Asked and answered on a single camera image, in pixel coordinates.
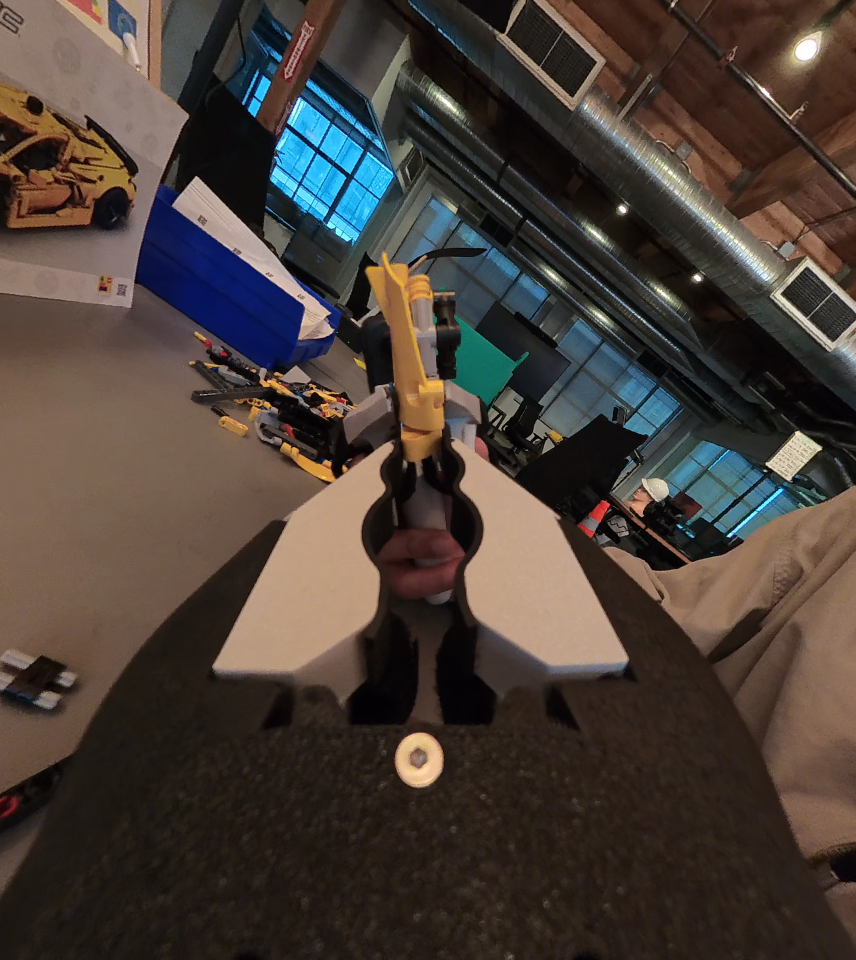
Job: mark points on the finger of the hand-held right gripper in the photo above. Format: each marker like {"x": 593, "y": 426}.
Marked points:
{"x": 465, "y": 416}
{"x": 372, "y": 424}

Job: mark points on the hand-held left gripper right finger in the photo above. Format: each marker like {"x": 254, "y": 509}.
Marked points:
{"x": 548, "y": 592}

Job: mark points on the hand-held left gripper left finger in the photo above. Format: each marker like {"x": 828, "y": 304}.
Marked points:
{"x": 300, "y": 592}

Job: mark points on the yellow black toy brick assembly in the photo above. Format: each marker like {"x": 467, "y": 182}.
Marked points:
{"x": 417, "y": 405}

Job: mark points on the person's right forearm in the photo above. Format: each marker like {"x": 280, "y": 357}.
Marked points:
{"x": 773, "y": 570}

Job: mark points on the black head desk lamp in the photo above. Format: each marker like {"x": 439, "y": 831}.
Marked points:
{"x": 450, "y": 255}

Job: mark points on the person's right hand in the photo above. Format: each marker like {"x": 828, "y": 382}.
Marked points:
{"x": 420, "y": 562}

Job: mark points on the green felt bin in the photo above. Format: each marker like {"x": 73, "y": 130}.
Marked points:
{"x": 492, "y": 367}

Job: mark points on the pile of yellow black bricks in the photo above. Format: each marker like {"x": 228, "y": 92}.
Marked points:
{"x": 300, "y": 412}

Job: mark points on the orange traffic cone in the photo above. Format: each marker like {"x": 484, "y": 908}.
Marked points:
{"x": 593, "y": 519}

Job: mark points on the black monitor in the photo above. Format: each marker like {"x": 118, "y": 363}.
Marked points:
{"x": 525, "y": 345}

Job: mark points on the white hard hat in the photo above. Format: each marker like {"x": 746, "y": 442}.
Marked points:
{"x": 655, "y": 489}

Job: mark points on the blue plastic bin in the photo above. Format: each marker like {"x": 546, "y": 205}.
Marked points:
{"x": 210, "y": 300}

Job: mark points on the white paper sheets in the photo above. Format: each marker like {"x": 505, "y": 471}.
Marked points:
{"x": 240, "y": 240}

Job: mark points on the black panel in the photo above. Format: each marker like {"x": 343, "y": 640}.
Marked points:
{"x": 225, "y": 157}

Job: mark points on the black grey connector piece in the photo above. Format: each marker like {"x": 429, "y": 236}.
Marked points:
{"x": 27, "y": 679}

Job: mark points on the person's beige jacket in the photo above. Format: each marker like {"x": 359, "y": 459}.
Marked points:
{"x": 833, "y": 750}

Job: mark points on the white ceiling vent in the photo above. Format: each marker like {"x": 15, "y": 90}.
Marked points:
{"x": 822, "y": 304}
{"x": 552, "y": 49}

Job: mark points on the group of black pinned beams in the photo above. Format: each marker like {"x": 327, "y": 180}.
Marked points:
{"x": 8, "y": 810}

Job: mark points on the toy car instruction booklet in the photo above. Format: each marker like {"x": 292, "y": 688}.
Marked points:
{"x": 45, "y": 172}

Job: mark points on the ceiling light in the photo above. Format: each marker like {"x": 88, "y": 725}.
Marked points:
{"x": 807, "y": 49}

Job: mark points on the white wall chart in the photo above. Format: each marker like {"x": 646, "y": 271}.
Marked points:
{"x": 794, "y": 455}

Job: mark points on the silver ventilation duct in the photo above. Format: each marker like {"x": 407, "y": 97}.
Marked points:
{"x": 660, "y": 195}

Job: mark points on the wooden post red label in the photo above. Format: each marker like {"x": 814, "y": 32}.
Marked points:
{"x": 300, "y": 60}

